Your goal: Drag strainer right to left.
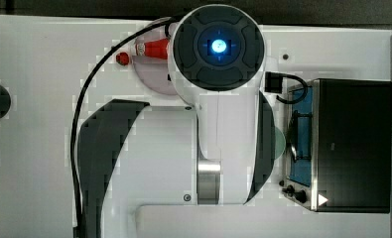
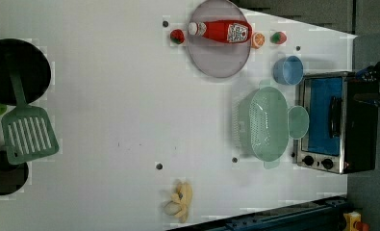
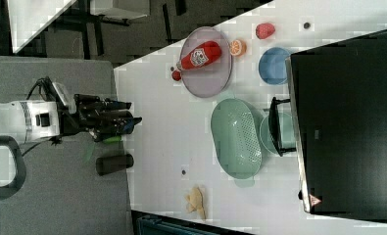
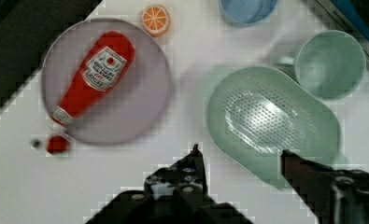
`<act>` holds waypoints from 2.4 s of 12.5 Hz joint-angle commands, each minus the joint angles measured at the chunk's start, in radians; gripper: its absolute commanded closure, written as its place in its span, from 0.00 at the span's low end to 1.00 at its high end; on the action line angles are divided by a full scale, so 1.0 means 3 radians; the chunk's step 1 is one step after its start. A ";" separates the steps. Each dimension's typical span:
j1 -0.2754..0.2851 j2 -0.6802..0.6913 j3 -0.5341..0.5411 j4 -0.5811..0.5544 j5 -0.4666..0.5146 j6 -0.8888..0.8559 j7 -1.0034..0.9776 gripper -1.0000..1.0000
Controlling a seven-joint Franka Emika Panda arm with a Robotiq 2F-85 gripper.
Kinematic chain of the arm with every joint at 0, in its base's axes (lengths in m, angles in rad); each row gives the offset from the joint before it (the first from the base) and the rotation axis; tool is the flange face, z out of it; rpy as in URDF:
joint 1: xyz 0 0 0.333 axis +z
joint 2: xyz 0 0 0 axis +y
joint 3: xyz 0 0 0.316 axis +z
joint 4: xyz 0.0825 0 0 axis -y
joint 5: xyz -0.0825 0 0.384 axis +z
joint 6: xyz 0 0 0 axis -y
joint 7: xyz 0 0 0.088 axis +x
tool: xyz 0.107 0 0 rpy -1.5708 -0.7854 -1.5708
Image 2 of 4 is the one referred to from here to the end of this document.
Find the purple round plate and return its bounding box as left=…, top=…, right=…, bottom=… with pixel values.
left=187, top=0, right=251, bottom=78

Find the toy strawberry right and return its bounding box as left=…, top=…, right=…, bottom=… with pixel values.
left=270, top=32, right=287, bottom=44

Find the green slotted spatula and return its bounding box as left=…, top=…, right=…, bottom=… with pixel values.
left=1, top=70, right=60, bottom=165

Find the red ketchup bottle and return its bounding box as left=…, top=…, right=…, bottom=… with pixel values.
left=188, top=19, right=252, bottom=43

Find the toy strawberry left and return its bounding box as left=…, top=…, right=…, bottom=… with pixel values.
left=170, top=29, right=185, bottom=44

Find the blue metal table frame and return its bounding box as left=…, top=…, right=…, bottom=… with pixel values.
left=169, top=196, right=353, bottom=231

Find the toy strawberry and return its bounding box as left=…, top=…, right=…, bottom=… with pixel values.
left=270, top=32, right=287, bottom=44
left=170, top=29, right=185, bottom=44

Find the yellow orange clamp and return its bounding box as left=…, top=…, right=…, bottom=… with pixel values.
left=343, top=212, right=370, bottom=231

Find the green mug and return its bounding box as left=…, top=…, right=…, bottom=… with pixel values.
left=288, top=106, right=310, bottom=140

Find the small black pot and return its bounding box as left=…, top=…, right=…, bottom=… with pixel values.
left=0, top=150, right=29, bottom=196

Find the large black pot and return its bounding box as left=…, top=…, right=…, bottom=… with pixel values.
left=0, top=38, right=51, bottom=106

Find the black toaster oven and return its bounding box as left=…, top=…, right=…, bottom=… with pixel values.
left=295, top=71, right=379, bottom=174

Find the blue cup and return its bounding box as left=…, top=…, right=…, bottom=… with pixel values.
left=273, top=56, right=304, bottom=86

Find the green plastic strainer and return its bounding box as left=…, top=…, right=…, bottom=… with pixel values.
left=232, top=80, right=289, bottom=169

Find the toy orange slice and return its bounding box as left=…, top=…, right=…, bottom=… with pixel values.
left=251, top=33, right=266, bottom=49

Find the peeled toy banana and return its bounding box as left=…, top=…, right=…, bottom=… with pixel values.
left=164, top=182, right=193, bottom=223

